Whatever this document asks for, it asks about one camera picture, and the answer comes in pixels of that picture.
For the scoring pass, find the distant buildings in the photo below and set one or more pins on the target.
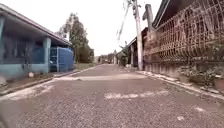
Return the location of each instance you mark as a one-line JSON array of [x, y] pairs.
[[107, 59]]

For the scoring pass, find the green bush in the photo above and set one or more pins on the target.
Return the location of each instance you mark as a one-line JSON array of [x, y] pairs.
[[124, 56]]

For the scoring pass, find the grass patch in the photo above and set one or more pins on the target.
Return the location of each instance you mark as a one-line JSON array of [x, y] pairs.
[[84, 66]]

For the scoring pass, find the concrete utility pole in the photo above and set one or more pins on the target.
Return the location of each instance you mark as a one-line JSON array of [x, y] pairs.
[[138, 36]]

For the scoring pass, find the grey asphalt road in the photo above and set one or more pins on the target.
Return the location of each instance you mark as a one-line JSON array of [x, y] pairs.
[[110, 106]]

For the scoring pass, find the tall green tree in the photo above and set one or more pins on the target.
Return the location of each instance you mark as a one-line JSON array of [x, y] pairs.
[[78, 38]]

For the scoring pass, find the blue metal gate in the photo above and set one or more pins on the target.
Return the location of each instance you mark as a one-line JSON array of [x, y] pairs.
[[61, 59]]

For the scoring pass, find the concrete kerb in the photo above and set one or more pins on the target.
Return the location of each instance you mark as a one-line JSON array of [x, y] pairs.
[[30, 85], [180, 83]]

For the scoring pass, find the building with dark roof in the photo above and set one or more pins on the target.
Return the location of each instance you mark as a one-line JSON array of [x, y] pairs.
[[166, 13]]

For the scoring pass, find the blue house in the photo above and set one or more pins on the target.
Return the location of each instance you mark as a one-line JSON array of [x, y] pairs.
[[23, 50]]

